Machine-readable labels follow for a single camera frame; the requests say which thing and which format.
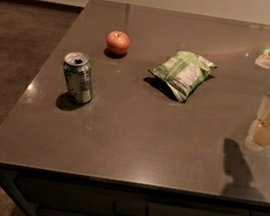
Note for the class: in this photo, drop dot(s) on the green jalapeno chip bag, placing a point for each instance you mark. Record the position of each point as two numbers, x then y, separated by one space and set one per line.
183 72

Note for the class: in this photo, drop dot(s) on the red apple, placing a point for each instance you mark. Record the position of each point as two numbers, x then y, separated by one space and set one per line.
117 42

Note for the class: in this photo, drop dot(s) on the green soda can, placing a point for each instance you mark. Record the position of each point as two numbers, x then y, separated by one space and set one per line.
77 72

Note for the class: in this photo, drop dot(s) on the dark drawer cabinet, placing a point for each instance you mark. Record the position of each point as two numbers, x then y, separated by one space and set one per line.
41 193

